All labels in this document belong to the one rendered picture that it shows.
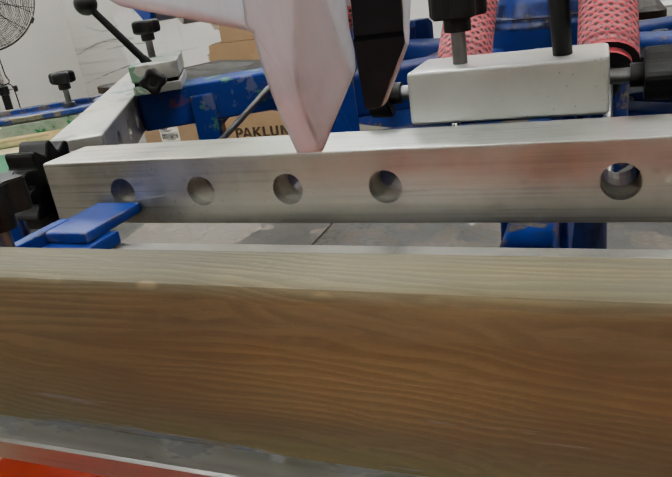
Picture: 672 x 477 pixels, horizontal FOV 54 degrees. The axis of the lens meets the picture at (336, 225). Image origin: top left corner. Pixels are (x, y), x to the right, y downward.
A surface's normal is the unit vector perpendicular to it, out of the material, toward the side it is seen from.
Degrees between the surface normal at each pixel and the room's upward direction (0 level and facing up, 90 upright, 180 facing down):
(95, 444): 0
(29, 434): 0
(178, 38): 90
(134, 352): 90
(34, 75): 90
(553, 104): 90
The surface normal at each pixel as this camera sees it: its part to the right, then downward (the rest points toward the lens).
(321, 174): -0.35, 0.37
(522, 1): -0.77, -0.15
